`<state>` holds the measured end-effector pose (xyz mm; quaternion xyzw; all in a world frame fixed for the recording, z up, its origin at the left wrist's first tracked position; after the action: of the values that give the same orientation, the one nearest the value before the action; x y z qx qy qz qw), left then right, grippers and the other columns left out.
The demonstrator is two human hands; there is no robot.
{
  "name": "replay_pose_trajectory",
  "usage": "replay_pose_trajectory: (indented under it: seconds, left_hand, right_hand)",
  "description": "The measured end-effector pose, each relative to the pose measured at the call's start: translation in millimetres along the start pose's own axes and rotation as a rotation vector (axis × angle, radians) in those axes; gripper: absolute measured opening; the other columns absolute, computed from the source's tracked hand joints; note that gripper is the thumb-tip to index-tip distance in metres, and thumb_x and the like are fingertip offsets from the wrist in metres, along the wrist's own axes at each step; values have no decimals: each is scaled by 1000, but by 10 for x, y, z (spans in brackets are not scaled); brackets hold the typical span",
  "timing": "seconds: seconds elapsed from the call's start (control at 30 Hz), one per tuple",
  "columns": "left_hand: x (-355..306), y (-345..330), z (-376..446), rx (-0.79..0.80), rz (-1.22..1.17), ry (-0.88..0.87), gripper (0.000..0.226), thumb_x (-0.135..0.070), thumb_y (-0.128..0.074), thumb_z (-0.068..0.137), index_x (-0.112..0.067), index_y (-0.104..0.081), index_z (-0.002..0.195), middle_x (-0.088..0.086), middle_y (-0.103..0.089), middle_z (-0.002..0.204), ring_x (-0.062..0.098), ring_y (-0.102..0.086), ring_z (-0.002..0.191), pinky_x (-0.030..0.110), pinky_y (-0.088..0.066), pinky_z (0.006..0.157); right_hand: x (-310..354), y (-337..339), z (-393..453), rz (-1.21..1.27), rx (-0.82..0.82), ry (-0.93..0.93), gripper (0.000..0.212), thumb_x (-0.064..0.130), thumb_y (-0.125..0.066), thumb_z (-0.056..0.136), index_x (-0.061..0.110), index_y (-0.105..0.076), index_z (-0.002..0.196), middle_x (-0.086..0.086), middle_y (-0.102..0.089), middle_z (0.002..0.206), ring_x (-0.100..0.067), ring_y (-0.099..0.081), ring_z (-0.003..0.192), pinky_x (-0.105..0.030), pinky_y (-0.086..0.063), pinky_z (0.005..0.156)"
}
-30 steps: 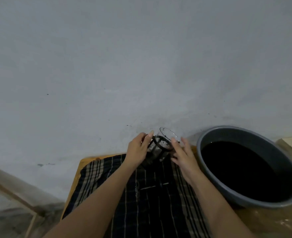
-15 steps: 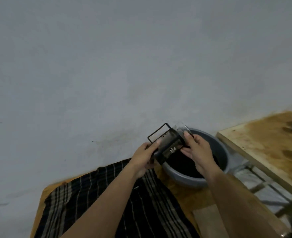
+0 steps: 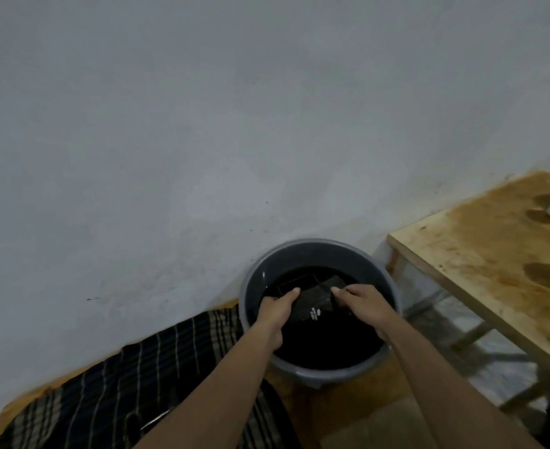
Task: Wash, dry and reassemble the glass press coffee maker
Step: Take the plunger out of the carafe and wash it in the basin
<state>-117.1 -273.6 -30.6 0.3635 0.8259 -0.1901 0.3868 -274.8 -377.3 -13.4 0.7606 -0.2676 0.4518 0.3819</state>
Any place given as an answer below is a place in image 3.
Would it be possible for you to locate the grey plastic basin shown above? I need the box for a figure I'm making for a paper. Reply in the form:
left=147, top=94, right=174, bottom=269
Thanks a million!
left=239, top=238, right=403, bottom=386

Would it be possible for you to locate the stained wooden table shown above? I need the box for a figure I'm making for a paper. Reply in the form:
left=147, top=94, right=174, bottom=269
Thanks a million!
left=386, top=170, right=550, bottom=414

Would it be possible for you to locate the black garment with white print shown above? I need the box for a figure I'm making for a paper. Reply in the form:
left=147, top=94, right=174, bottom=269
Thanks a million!
left=277, top=274, right=354, bottom=323

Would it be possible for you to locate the person's left hand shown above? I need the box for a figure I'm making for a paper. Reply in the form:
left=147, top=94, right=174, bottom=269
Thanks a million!
left=255, top=288, right=301, bottom=352

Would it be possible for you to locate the person's left forearm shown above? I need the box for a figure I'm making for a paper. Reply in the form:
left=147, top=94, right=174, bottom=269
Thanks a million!
left=135, top=321, right=280, bottom=449

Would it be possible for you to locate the dark striped plaid cloth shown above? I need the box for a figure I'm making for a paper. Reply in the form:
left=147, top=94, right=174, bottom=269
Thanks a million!
left=0, top=307, right=304, bottom=449

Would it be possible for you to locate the person's right forearm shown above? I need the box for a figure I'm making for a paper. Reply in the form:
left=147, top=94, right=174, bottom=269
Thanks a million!
left=384, top=309, right=544, bottom=449

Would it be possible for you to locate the person's right hand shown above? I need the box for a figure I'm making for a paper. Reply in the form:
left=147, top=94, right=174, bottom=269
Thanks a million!
left=330, top=283, right=398, bottom=344

